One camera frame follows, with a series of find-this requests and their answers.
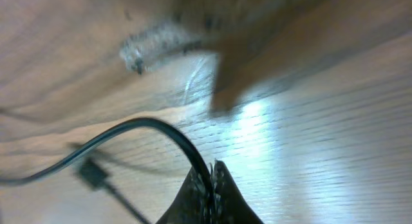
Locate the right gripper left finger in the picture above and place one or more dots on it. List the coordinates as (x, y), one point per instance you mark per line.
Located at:
(190, 204)

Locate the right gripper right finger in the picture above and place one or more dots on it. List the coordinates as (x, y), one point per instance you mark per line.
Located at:
(231, 207)

